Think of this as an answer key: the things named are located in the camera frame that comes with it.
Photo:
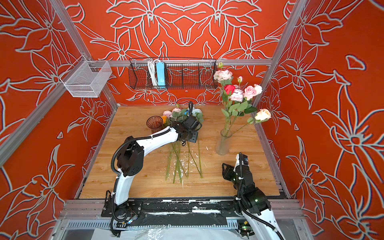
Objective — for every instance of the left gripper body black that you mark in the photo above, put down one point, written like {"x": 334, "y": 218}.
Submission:
{"x": 192, "y": 136}

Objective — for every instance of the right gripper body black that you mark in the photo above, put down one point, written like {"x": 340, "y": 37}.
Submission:
{"x": 233, "y": 176}

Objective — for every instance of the clear ribbed glass vase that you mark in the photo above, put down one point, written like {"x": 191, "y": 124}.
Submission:
{"x": 223, "y": 145}

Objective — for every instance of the red rose stem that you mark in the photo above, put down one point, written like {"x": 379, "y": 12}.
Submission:
{"x": 227, "y": 92}

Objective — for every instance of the pink peony stem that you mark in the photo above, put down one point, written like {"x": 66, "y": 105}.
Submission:
{"x": 223, "y": 77}

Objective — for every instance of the peach rose stem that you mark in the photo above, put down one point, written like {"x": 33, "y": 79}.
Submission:
{"x": 261, "y": 116}

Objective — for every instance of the pink rose stem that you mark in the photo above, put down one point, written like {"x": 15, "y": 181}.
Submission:
{"x": 236, "y": 103}

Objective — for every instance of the white rose stem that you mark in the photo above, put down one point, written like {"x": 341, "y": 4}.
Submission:
{"x": 258, "y": 89}

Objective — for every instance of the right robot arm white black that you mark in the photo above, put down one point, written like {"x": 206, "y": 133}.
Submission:
{"x": 252, "y": 204}

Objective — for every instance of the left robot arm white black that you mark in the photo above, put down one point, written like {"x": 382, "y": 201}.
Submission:
{"x": 128, "y": 160}

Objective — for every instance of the pile of artificial flowers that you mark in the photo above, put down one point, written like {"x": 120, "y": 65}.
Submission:
{"x": 183, "y": 154}

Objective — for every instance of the brown glass vase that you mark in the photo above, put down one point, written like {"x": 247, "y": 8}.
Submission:
{"x": 155, "y": 124}

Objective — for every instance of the blue card in basket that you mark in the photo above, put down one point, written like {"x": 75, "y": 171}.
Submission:
{"x": 160, "y": 67}

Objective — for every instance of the aluminium back crossbar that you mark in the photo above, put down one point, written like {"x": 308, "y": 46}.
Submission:
{"x": 235, "y": 62}

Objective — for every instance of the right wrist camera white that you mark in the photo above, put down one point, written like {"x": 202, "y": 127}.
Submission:
{"x": 242, "y": 163}

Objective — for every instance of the black wire basket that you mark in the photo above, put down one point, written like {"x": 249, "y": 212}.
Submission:
{"x": 177, "y": 76}

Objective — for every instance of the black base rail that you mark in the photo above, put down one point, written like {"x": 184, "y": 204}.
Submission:
{"x": 206, "y": 213}

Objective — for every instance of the aluminium frame post right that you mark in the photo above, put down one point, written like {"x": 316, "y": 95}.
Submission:
{"x": 273, "y": 62}

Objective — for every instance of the aluminium frame post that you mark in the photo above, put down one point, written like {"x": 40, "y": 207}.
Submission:
{"x": 79, "y": 43}
{"x": 273, "y": 62}

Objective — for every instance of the aluminium frame post left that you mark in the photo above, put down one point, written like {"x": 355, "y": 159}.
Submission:
{"x": 79, "y": 43}

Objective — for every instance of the clear acrylic wall box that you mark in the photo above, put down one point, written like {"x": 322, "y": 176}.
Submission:
{"x": 86, "y": 79}

